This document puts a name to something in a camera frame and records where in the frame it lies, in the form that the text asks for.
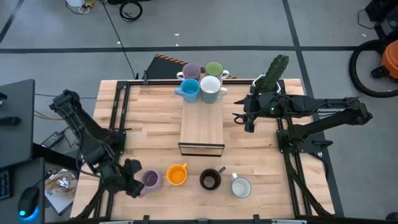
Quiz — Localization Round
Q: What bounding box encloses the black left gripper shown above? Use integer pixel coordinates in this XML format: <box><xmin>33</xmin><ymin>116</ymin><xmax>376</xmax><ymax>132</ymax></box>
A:
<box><xmin>99</xmin><ymin>158</ymin><xmax>146</xmax><ymax>199</ymax></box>

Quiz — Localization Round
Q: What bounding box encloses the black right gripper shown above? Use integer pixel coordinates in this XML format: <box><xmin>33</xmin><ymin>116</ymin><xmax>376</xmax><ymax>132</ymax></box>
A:
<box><xmin>232</xmin><ymin>92</ymin><xmax>282</xmax><ymax>124</ymax></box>

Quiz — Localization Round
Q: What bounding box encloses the lilac ribbed mug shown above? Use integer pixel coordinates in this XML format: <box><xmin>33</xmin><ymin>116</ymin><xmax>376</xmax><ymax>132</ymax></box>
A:
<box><xmin>139</xmin><ymin>169</ymin><xmax>164</xmax><ymax>199</ymax></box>

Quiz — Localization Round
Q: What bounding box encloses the teal mug white inside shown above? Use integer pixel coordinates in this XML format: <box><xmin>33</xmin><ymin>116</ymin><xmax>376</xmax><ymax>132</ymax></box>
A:
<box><xmin>200</xmin><ymin>75</ymin><xmax>229</xmax><ymax>105</ymax></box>

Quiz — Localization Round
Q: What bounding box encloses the yellow faceted mug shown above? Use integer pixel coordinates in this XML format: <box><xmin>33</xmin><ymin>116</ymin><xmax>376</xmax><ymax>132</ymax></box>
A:
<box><xmin>166</xmin><ymin>162</ymin><xmax>189</xmax><ymax>187</ymax></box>

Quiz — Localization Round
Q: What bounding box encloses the green mug white handle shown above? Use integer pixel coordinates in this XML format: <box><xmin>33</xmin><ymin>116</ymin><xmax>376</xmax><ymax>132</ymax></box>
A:
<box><xmin>204</xmin><ymin>60</ymin><xmax>230</xmax><ymax>80</ymax></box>

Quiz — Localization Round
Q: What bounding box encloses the light blue mug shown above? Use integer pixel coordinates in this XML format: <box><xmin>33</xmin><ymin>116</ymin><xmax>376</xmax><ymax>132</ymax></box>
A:
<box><xmin>174</xmin><ymin>78</ymin><xmax>201</xmax><ymax>104</ymax></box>

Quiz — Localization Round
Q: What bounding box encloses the purple mug white handle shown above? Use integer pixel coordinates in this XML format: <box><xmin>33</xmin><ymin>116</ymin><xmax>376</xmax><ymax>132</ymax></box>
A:
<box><xmin>176</xmin><ymin>62</ymin><xmax>202</xmax><ymax>82</ymax></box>

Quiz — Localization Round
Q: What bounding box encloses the teal brown glazed mug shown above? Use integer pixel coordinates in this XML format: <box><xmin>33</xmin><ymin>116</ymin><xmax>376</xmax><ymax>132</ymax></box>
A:
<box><xmin>198</xmin><ymin>166</ymin><xmax>227</xmax><ymax>192</ymax></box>

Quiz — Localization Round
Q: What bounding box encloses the white mug blue pattern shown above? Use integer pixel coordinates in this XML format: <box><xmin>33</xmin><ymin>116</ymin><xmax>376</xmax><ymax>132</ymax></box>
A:
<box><xmin>230</xmin><ymin>172</ymin><xmax>252</xmax><ymax>199</ymax></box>

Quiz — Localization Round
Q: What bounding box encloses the green cactus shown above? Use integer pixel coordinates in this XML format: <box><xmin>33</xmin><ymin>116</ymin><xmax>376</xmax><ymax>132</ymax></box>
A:
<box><xmin>260</xmin><ymin>54</ymin><xmax>290</xmax><ymax>93</ymax></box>

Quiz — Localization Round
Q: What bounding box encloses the crumpled foil wrapper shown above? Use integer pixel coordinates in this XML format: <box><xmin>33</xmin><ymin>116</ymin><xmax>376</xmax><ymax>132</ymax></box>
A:
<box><xmin>55</xmin><ymin>177</ymin><xmax>71</xmax><ymax>189</ymax></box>

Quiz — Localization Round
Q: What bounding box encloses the white paper sheet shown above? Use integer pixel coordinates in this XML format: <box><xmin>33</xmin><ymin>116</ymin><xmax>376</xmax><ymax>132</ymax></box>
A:
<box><xmin>45</xmin><ymin>169</ymin><xmax>78</xmax><ymax>215</ymax></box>

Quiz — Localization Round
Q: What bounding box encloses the black power adapter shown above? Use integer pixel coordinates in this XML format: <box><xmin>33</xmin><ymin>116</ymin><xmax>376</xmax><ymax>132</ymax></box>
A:
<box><xmin>40</xmin><ymin>131</ymin><xmax>65</xmax><ymax>149</ymax></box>

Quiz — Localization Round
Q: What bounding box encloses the grey desk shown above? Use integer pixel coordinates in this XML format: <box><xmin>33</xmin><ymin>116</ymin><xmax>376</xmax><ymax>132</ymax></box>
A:
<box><xmin>0</xmin><ymin>157</ymin><xmax>46</xmax><ymax>224</ymax></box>

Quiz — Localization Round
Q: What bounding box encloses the black computer mouse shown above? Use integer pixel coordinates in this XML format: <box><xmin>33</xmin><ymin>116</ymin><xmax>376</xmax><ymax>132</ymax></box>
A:
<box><xmin>17</xmin><ymin>185</ymin><xmax>40</xmax><ymax>218</ymax></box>

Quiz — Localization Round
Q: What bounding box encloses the black keyboard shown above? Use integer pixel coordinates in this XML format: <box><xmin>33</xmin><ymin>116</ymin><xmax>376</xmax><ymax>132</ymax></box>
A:
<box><xmin>0</xmin><ymin>169</ymin><xmax>13</xmax><ymax>202</ymax></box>

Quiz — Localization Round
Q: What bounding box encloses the black desk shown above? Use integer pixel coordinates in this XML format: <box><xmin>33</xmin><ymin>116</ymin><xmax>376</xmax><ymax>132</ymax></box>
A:
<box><xmin>0</xmin><ymin>79</ymin><xmax>35</xmax><ymax>169</ymax></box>

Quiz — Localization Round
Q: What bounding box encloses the orange vacuum cleaner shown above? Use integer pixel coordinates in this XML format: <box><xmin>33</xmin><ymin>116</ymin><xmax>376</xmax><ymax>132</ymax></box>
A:
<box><xmin>381</xmin><ymin>39</ymin><xmax>398</xmax><ymax>80</ymax></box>

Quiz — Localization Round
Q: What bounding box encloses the black equipment box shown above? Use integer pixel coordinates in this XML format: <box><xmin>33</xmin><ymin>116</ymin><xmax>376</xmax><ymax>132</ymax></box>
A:
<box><xmin>365</xmin><ymin>0</ymin><xmax>398</xmax><ymax>40</ymax></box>

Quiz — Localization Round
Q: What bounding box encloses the wooden shelf black frame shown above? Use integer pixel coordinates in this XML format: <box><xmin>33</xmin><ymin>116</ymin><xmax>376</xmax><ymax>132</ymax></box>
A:
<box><xmin>178</xmin><ymin>77</ymin><xmax>226</xmax><ymax>157</ymax></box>

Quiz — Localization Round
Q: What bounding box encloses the black aluminium table frame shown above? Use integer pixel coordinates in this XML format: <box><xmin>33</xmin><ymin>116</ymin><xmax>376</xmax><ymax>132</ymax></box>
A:
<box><xmin>74</xmin><ymin>79</ymin><xmax>333</xmax><ymax>224</ymax></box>

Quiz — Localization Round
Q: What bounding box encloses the yellow floor cable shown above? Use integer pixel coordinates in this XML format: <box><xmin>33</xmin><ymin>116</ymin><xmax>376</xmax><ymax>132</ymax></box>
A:
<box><xmin>34</xmin><ymin>110</ymin><xmax>63</xmax><ymax>121</ymax></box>

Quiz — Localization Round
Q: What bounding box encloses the black vacuum hose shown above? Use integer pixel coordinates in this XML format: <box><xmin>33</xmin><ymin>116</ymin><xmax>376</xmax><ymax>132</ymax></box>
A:
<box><xmin>348</xmin><ymin>39</ymin><xmax>398</xmax><ymax>99</ymax></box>

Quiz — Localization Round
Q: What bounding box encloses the long black floor cable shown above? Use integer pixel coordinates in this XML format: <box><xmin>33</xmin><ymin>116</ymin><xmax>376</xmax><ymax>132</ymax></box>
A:
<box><xmin>101</xmin><ymin>0</ymin><xmax>139</xmax><ymax>80</ymax></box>

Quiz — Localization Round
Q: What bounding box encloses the black cable coil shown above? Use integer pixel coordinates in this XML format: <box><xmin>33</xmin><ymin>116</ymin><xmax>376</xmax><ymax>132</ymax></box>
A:
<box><xmin>119</xmin><ymin>1</ymin><xmax>144</xmax><ymax>22</ymax></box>

